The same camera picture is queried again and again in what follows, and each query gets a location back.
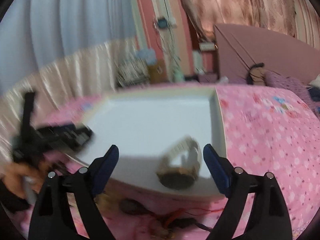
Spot red cord charm bracelet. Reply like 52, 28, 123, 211
150, 205, 226, 233

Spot left hand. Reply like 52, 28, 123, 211
3, 161, 50, 199

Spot cream satin curtain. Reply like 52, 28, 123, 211
1, 37, 136, 161

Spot white shallow cardboard tray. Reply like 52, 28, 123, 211
74, 86, 227, 199

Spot black white floral bag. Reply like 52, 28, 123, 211
117, 59, 149, 87

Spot blue sheer curtain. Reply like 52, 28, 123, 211
1, 0, 136, 90

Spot brown cardboard box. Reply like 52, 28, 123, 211
148, 62, 167, 84

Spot purple dotted pillow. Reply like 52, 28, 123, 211
264, 71, 314, 108

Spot light blue paper bag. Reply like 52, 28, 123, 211
136, 48, 157, 65

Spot blue charger device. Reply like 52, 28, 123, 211
156, 17, 168, 29

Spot pink wooden headboard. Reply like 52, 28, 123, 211
214, 24, 319, 85

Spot white power strip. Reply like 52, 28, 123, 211
199, 42, 217, 51

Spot pink patterned curtain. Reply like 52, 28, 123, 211
181, 0, 319, 49

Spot black handled brown bag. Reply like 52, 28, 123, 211
246, 62, 266, 86

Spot white wall power socket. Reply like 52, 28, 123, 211
167, 17, 177, 29

